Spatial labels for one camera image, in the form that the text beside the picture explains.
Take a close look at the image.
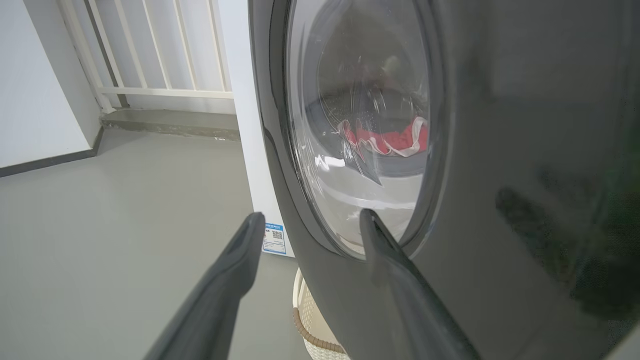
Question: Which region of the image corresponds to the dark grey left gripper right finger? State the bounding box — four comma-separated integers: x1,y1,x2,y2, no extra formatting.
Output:
359,208,482,360

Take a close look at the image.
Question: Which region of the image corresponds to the red and white garment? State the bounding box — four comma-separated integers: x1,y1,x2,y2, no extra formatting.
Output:
336,116,430,159

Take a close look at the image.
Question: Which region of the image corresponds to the white washing machine body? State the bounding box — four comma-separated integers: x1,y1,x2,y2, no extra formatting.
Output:
216,0,297,259

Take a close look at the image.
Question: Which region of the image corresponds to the beige perforated laundry basket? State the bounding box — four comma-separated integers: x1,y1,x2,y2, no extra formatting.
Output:
292,267,351,360

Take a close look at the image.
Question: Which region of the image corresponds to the blue and white label sticker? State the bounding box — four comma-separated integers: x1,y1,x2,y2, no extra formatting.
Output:
262,222,288,256

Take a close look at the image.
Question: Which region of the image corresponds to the white metal railing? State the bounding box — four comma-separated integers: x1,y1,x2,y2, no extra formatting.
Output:
57,0,235,115

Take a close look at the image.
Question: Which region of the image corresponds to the dark grey washing machine door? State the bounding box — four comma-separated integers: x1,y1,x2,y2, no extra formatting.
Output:
247,0,640,360

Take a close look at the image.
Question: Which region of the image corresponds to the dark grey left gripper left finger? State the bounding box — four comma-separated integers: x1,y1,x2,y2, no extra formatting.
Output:
144,211,267,360

